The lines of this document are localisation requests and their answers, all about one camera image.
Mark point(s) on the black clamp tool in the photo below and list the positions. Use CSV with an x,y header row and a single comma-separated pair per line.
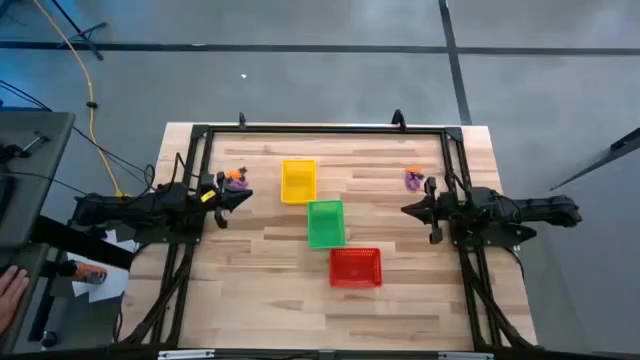
x,y
10,151

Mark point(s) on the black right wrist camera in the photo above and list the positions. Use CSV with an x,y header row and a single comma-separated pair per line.
x,y
482,196

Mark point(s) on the orange Halloween decoration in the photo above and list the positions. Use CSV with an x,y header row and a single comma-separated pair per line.
x,y
233,174
414,171

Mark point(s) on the black aluminium table frame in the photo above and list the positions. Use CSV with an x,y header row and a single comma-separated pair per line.
x,y
325,129

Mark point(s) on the yellow plastic basket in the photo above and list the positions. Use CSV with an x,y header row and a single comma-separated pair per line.
x,y
298,182

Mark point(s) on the person's hand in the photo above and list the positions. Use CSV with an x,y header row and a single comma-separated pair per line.
x,y
11,295

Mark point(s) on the orange and black can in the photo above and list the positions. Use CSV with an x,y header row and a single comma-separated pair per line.
x,y
87,273

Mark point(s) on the white paper sheets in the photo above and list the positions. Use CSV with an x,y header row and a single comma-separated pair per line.
x,y
112,287

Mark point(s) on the black caster wheel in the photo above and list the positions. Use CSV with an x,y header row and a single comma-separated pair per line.
x,y
49,340

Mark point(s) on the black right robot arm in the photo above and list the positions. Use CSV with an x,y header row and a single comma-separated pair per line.
x,y
540,210

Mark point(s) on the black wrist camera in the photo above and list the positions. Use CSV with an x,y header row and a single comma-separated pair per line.
x,y
173,191
482,196

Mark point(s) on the yellow label tag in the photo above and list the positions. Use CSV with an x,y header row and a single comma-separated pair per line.
x,y
208,196

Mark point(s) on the red plastic basket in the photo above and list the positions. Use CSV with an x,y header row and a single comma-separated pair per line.
x,y
355,267

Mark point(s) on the black table clamp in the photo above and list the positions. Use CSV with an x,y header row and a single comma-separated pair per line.
x,y
242,120
398,120

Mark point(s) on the silver metal bracket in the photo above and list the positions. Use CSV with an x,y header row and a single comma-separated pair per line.
x,y
465,356
185,354

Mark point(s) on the grey side table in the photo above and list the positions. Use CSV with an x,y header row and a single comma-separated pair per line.
x,y
30,200

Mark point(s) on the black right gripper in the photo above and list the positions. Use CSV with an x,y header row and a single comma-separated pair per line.
x,y
440,210

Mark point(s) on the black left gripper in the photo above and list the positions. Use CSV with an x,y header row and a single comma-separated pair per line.
x,y
221,219

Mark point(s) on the black Halloween decoration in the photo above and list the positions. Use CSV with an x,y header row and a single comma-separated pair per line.
x,y
243,173

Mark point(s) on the purple Halloween decoration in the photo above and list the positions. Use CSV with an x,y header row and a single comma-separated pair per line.
x,y
239,183
413,182

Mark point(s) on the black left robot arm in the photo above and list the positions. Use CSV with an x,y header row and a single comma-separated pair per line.
x,y
125,210

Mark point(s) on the green plastic basket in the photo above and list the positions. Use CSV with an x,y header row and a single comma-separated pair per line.
x,y
326,225

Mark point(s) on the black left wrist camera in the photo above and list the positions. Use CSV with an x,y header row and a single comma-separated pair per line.
x,y
173,191

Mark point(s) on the black desk beam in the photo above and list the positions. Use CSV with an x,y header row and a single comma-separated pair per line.
x,y
75,240

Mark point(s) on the black tripod stand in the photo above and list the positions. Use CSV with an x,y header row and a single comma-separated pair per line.
x,y
81,34

